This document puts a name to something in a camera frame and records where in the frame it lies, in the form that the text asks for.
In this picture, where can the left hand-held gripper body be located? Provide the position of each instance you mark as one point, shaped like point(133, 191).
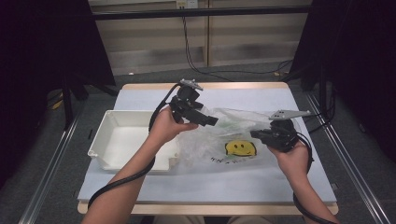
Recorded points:
point(186, 99)

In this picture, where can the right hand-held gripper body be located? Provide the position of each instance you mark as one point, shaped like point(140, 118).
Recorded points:
point(285, 137)

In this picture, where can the clear printed plastic bag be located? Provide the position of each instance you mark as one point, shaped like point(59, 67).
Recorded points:
point(205, 146)

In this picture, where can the white plastic box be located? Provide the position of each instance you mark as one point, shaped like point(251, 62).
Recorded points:
point(124, 140)

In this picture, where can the person's right hand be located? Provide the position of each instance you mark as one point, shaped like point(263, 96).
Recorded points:
point(292, 161)

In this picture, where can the person's left hand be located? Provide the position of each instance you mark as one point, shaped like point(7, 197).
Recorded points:
point(165, 127)

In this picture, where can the black stand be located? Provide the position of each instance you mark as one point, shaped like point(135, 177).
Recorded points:
point(67, 102)
point(322, 93)

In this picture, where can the pale table mat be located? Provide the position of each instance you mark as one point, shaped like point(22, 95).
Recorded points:
point(218, 186)

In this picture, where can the wooden table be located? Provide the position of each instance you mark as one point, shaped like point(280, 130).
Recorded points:
point(218, 209)

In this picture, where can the black horizontal bar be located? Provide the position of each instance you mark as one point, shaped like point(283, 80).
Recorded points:
point(218, 12)

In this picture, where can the person's left leg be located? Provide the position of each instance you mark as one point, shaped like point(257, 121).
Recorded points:
point(177, 220)

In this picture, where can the black curtain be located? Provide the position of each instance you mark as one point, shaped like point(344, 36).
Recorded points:
point(358, 62)
point(46, 46)

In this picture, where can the yellow floor tape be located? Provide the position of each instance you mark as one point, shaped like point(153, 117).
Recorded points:
point(57, 104)

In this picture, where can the metal floor rail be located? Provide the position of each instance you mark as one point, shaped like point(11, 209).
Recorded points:
point(49, 174)
point(348, 161)

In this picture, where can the white wall socket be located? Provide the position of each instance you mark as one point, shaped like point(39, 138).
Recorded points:
point(186, 3)

